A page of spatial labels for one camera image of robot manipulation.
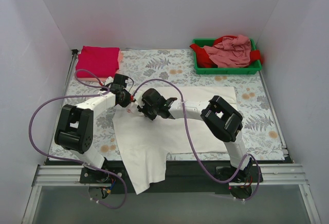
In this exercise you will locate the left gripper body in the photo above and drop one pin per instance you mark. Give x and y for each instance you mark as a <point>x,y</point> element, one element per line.
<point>126,98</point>

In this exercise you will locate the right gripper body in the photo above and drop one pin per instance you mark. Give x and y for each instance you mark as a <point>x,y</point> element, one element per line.
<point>144,109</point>

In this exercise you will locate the white printed t-shirt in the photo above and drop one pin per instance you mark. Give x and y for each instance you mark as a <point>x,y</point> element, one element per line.
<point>144,144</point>

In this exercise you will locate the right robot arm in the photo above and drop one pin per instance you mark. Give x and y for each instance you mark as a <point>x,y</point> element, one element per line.
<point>223,121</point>

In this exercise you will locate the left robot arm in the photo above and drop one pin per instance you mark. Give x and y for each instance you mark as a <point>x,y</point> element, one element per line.
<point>75,128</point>

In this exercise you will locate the folded peach t-shirt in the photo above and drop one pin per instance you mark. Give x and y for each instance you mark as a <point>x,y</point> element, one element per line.
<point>113,76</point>

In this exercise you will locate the crumpled red t-shirt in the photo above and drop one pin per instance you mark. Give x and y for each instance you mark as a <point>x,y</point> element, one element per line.
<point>203,59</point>

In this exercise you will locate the crumpled pink t-shirt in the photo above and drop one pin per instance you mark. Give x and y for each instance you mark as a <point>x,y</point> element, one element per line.
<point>230,52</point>

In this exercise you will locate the green plastic tray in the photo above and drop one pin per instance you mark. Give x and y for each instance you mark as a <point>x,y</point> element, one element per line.
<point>253,68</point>

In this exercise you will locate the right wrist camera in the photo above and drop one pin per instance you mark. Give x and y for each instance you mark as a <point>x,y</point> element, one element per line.
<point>137,101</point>

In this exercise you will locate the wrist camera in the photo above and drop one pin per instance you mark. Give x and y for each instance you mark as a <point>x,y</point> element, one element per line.
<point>137,101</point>
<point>108,82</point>

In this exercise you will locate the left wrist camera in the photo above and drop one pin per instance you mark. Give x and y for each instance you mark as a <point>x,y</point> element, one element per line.
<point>108,82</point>

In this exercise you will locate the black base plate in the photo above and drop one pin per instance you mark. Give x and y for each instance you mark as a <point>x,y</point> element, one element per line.
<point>180,177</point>

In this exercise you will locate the aluminium frame rail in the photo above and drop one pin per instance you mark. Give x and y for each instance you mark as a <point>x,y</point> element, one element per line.
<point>70,175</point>

